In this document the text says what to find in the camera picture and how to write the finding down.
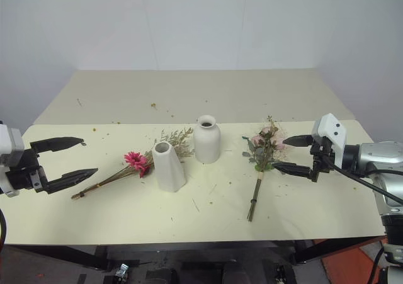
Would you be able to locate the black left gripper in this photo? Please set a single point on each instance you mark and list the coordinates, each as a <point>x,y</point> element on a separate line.
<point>22,173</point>

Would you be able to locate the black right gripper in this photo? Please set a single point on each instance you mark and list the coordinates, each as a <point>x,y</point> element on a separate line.
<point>321,156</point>

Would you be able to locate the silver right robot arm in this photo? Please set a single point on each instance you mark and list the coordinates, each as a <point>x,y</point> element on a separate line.
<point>378,158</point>

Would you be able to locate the round white bottle vase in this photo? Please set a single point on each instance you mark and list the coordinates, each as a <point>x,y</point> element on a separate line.
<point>206,142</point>

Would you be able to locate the slanted white ceramic vase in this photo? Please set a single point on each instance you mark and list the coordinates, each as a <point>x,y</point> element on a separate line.
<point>168,167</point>

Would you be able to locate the pink rose bouquet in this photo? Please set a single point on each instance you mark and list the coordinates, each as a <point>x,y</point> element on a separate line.
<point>266,145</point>

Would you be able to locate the pink gerbera dried flower bouquet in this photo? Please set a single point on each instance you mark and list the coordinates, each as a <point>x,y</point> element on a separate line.
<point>135,162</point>

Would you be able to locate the silver caster wheel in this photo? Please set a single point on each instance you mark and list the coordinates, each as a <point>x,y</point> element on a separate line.
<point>122,269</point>

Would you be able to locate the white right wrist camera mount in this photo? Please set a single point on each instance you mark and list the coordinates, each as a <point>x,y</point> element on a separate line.
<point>333,136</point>

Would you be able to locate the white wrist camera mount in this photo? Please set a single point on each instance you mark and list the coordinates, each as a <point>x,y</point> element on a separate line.
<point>9,142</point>
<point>333,136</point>

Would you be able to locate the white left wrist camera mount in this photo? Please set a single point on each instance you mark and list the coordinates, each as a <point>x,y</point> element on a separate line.
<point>9,142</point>

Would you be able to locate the black metal table frame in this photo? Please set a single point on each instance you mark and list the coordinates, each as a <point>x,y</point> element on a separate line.
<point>78,255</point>

